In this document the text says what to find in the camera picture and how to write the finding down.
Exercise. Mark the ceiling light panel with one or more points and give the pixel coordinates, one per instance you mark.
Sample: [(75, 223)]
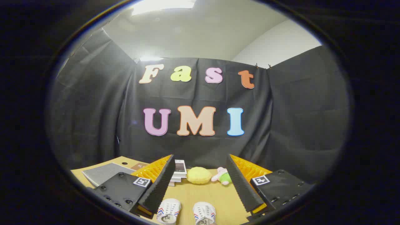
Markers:
[(162, 6)]

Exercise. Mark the brown book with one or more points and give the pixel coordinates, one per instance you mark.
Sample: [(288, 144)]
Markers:
[(139, 166)]

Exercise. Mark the thin white book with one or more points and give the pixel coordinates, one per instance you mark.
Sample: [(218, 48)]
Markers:
[(178, 179)]

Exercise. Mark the grey fabric storage box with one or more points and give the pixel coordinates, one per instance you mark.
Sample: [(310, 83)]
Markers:
[(106, 173)]

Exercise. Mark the pink and green plush toy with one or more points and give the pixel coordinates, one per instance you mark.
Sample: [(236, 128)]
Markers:
[(224, 177)]

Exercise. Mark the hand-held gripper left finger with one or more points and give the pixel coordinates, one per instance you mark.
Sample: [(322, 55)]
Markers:
[(161, 184)]

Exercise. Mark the white book with portrait cover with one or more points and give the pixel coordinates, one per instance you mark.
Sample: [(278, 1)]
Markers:
[(180, 168)]

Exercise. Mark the yellow plush toy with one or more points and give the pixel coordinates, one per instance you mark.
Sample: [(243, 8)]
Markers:
[(199, 175)]

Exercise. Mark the white shoe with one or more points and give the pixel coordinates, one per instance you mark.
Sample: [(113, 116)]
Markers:
[(168, 211), (204, 212)]

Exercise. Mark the black backdrop cloth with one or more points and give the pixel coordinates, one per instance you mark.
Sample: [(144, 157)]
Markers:
[(281, 125)]

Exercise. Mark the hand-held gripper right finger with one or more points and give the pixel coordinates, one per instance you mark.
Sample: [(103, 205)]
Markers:
[(239, 184)]

